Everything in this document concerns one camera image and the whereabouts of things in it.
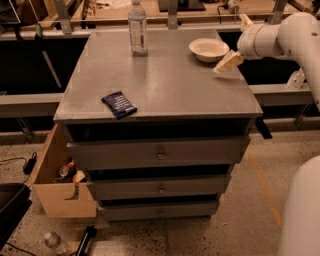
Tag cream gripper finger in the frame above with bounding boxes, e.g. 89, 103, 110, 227
213, 50, 244, 73
239, 13, 253, 32

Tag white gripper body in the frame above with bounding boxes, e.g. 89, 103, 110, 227
237, 24, 279, 60

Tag white paper bowl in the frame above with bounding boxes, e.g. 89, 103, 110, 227
189, 38, 230, 63

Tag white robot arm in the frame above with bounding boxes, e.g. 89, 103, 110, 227
214, 12, 320, 256

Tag blue rxbar blueberry wrapper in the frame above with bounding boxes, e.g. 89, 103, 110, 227
101, 91, 137, 119

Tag clear plastic water bottle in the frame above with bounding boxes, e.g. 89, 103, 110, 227
128, 0, 148, 56

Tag top grey drawer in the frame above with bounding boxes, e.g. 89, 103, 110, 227
67, 136, 250, 170

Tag grey drawer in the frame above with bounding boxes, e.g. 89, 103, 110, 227
87, 175, 230, 200
102, 200, 218, 221
67, 136, 250, 170

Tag middle grey drawer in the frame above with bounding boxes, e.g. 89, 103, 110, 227
87, 175, 230, 200

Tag bottom grey drawer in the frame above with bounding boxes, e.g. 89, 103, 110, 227
102, 200, 218, 221

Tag bottle inside wooden box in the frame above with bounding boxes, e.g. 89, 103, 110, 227
59, 161, 75, 177

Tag wooden workbench in back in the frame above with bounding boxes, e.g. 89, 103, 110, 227
1, 0, 320, 34

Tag open wooden box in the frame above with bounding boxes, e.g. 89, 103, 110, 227
28, 125, 96, 218

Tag black stand on floor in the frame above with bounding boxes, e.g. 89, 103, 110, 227
75, 225, 97, 256

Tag black power adapter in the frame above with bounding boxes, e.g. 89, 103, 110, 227
23, 152, 37, 175

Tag water bottle on floor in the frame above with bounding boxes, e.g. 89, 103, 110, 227
44, 232, 68, 256

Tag black bin at left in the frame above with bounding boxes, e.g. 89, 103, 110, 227
0, 183, 32, 250

